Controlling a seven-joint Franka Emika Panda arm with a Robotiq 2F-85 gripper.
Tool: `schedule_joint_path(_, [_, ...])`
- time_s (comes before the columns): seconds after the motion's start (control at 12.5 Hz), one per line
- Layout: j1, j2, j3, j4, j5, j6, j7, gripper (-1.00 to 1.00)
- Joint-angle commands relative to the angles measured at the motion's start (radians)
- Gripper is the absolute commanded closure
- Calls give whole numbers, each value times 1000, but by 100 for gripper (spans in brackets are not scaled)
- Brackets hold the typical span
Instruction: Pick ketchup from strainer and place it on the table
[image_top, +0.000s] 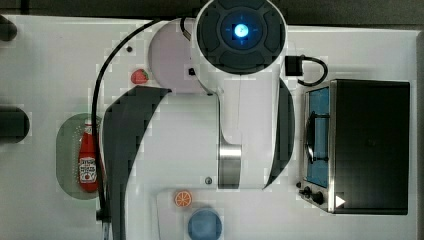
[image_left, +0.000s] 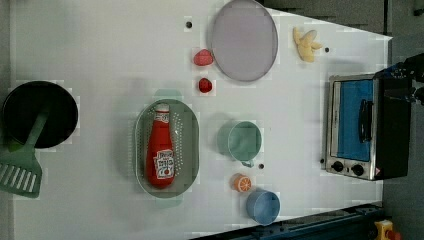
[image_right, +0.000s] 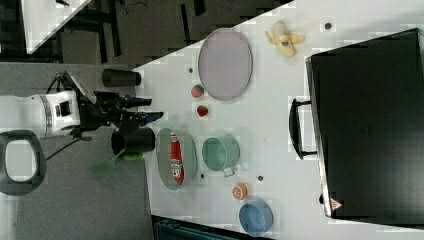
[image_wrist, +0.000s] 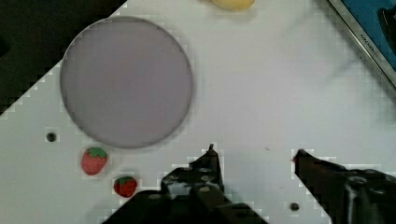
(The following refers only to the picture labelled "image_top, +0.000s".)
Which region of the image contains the red plush strawberry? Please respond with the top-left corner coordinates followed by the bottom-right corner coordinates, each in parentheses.
top-left (130, 69), bottom-right (149, 84)

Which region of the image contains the blue bowl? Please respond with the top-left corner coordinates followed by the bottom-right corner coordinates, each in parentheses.
top-left (187, 208), bottom-right (223, 240)

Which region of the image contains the black toaster oven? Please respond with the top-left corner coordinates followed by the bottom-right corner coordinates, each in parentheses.
top-left (297, 79), bottom-right (410, 215)

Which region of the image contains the black plug with cable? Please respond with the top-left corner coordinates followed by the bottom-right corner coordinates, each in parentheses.
top-left (284, 55), bottom-right (329, 87)

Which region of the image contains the red plush ketchup bottle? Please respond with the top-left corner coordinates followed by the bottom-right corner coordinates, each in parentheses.
top-left (78, 120), bottom-right (98, 192)

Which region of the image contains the orange slice toy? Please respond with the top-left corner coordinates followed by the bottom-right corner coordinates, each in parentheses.
top-left (174, 190), bottom-right (192, 207)

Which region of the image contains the black cylinder post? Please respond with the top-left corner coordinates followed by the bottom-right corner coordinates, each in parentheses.
top-left (0, 106), bottom-right (30, 144)
top-left (0, 15), bottom-right (18, 42)

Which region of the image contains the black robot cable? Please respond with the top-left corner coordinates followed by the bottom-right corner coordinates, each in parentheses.
top-left (91, 17), bottom-right (168, 223)

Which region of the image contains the green oval strainer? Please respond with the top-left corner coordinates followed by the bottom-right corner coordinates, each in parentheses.
top-left (56, 113), bottom-right (98, 200)

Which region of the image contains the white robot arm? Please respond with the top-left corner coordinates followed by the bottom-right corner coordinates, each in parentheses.
top-left (100, 0), bottom-right (293, 240)

